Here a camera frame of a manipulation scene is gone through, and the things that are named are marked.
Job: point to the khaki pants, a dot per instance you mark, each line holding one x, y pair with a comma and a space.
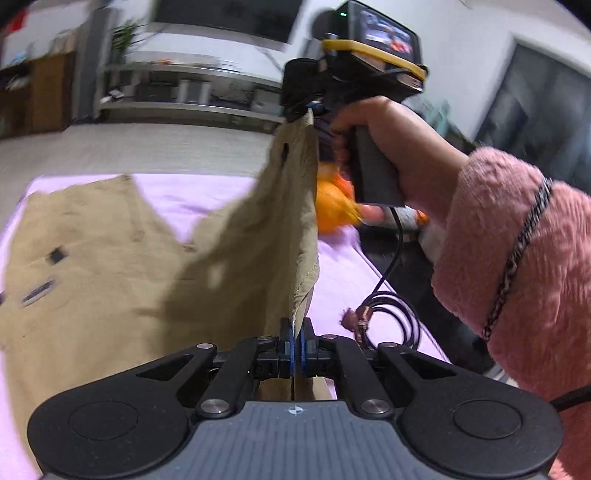
92, 277

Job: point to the person's right hand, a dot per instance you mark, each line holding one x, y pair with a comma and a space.
415, 147

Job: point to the person's right forearm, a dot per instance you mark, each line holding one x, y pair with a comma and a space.
531, 286

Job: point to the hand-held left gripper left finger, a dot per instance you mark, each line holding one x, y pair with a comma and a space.
290, 350

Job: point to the wooden cabinet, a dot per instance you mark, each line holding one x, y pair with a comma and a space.
41, 97

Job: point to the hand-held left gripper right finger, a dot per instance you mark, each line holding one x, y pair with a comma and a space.
303, 353

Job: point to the wall television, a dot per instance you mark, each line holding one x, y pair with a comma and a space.
231, 18

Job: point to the potted green plant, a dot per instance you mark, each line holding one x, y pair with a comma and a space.
123, 44

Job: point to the grey television stand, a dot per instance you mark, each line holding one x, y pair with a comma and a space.
184, 108

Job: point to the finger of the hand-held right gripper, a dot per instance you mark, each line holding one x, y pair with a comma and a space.
316, 110

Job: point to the tall grey speaker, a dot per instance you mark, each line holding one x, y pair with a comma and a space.
90, 64

